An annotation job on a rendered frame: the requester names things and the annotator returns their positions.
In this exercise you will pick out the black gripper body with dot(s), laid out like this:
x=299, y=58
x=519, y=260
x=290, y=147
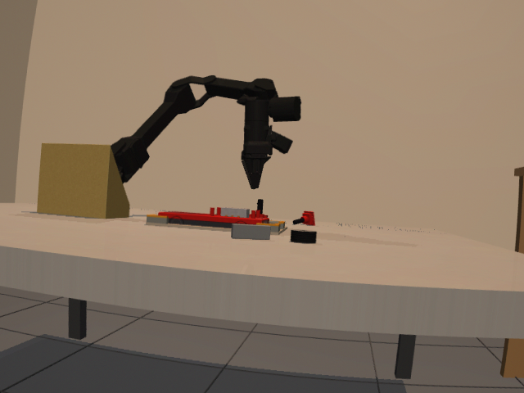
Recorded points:
x=255, y=133

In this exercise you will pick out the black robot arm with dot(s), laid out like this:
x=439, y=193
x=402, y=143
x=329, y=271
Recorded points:
x=260, y=98

